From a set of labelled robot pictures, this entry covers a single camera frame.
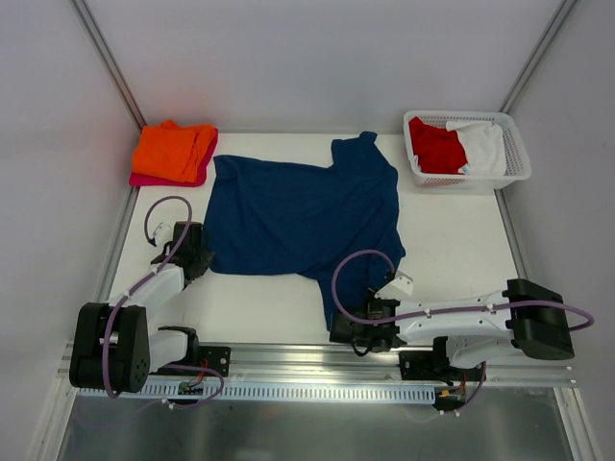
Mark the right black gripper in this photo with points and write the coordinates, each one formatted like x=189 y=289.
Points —
x=339 y=327

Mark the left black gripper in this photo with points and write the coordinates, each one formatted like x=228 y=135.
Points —
x=202 y=259

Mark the blue t shirt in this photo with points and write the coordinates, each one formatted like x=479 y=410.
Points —
x=336 y=225

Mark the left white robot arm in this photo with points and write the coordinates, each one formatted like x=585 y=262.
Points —
x=114 y=348

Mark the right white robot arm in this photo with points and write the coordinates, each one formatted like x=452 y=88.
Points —
x=522 y=319

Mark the pink folded t shirt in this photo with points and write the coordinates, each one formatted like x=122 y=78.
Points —
x=206 y=163

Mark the orange folded t shirt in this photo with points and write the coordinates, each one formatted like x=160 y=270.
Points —
x=165 y=151

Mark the red t shirt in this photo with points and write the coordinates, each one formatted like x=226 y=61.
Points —
x=438 y=151

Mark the white plastic basket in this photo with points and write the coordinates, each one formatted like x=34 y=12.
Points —
x=517 y=159

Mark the white t shirt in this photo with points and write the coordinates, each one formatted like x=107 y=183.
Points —
x=483 y=145

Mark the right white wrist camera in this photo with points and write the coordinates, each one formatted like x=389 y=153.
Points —
x=400 y=288

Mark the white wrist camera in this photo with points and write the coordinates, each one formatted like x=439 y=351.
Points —
x=400 y=288
x=162 y=235

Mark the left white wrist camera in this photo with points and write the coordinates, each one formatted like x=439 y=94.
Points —
x=162 y=235

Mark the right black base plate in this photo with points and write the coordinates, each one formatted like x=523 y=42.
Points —
x=434 y=366

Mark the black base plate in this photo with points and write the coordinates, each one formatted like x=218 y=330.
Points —
x=434 y=366
x=217 y=358

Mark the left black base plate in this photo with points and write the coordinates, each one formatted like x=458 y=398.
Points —
x=217 y=358

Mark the white slotted cable duct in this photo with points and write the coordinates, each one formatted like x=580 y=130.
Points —
x=245 y=390

